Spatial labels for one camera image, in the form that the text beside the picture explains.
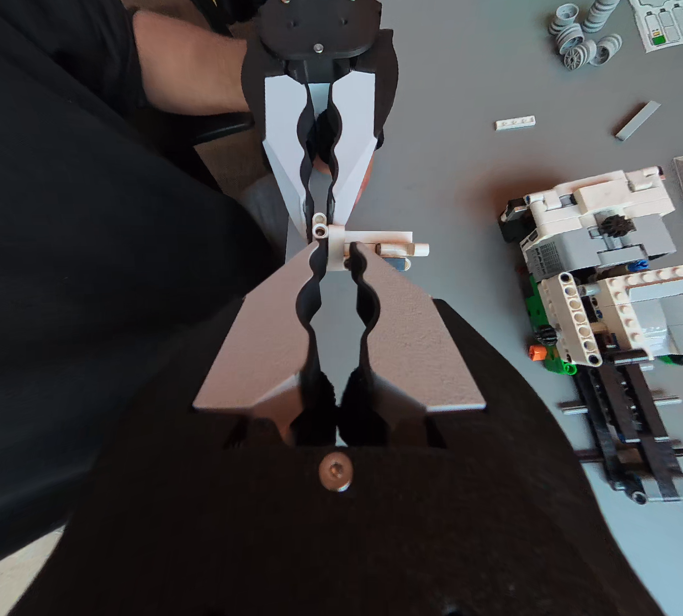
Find person's black shirt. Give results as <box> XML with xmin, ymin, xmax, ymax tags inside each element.
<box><xmin>0</xmin><ymin>0</ymin><xmax>278</xmax><ymax>558</ymax></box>

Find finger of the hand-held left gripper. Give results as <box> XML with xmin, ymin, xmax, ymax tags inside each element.
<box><xmin>264</xmin><ymin>73</ymin><xmax>317</xmax><ymax>244</ymax></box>
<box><xmin>325</xmin><ymin>70</ymin><xmax>382</xmax><ymax>228</ymax></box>

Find person's left forearm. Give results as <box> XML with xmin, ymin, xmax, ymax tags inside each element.
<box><xmin>132</xmin><ymin>9</ymin><xmax>253</xmax><ymax>116</ymax></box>

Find small white lego subassembly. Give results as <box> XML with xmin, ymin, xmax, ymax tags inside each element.
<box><xmin>309</xmin><ymin>212</ymin><xmax>431</xmax><ymax>273</ymax></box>

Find pile of grey lego wheels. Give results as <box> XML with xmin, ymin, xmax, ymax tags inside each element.
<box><xmin>549</xmin><ymin>0</ymin><xmax>626</xmax><ymax>71</ymax></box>

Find partly built lego truck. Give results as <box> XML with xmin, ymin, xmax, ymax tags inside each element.
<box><xmin>499</xmin><ymin>166</ymin><xmax>683</xmax><ymax>505</ymax></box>

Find grey lego tile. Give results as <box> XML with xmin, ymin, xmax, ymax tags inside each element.
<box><xmin>615</xmin><ymin>101</ymin><xmax>662</xmax><ymax>141</ymax></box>

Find person's grey pants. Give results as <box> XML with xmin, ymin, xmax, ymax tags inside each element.
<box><xmin>237</xmin><ymin>173</ymin><xmax>291</xmax><ymax>265</ymax></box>

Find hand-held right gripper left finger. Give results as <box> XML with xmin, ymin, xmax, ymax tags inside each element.
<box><xmin>192</xmin><ymin>240</ymin><xmax>335</xmax><ymax>447</ymax></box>

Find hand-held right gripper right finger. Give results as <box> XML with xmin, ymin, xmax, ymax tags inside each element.
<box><xmin>340</xmin><ymin>241</ymin><xmax>488</xmax><ymax>447</ymax></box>

